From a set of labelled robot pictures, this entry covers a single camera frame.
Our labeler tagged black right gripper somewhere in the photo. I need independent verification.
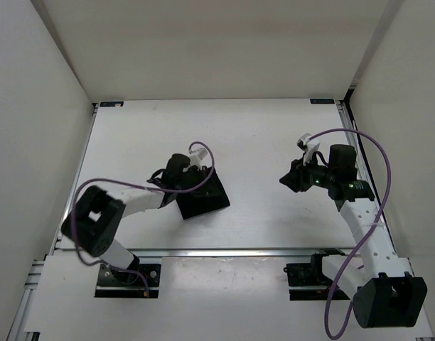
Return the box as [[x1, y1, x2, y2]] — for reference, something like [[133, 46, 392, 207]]
[[279, 151, 335, 193]]

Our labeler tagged black skirt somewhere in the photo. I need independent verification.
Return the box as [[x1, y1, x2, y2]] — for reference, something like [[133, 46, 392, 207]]
[[176, 166, 230, 220]]

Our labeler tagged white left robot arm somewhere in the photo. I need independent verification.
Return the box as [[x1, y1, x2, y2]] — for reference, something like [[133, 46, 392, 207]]
[[61, 148, 214, 284]]

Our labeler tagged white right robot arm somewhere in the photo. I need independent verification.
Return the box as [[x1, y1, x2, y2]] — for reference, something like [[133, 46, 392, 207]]
[[280, 141, 427, 328]]

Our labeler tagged blue label right corner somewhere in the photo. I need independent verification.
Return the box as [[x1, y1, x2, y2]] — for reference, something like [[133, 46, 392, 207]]
[[310, 98, 335, 104]]

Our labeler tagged blue label corner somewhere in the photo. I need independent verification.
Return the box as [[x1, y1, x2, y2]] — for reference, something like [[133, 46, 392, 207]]
[[99, 101, 124, 107], [310, 98, 335, 104]]

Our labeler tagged blue label left corner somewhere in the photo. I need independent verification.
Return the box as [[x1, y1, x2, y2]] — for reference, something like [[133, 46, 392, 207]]
[[99, 101, 124, 107]]

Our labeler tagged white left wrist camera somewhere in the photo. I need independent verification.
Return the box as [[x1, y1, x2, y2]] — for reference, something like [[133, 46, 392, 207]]
[[188, 148, 208, 169]]

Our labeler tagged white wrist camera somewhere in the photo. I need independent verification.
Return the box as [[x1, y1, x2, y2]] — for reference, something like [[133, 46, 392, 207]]
[[188, 148, 208, 169], [297, 134, 321, 166]]

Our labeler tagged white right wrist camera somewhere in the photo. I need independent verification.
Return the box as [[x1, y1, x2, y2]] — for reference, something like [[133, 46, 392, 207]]
[[297, 134, 321, 166]]

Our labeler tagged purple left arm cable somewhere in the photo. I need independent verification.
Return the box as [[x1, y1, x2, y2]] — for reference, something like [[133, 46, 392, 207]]
[[71, 141, 215, 298]]

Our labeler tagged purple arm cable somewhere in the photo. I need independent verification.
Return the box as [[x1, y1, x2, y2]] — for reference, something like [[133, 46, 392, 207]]
[[308, 129, 392, 339], [71, 141, 215, 298]]

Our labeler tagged aluminium table edge rail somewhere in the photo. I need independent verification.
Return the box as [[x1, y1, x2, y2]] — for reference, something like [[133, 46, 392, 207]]
[[131, 248, 321, 259]]

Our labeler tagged aluminium right side rail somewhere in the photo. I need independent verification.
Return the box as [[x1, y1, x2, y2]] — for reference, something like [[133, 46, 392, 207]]
[[336, 100, 396, 256]]

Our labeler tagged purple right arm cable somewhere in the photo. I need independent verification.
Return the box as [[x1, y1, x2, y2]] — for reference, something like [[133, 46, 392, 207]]
[[308, 129, 392, 339]]

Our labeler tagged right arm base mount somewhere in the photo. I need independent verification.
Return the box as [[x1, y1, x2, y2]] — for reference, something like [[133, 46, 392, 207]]
[[283, 249, 345, 301]]

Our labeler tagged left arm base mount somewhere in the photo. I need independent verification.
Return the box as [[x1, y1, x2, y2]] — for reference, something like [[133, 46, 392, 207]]
[[95, 263, 161, 299]]

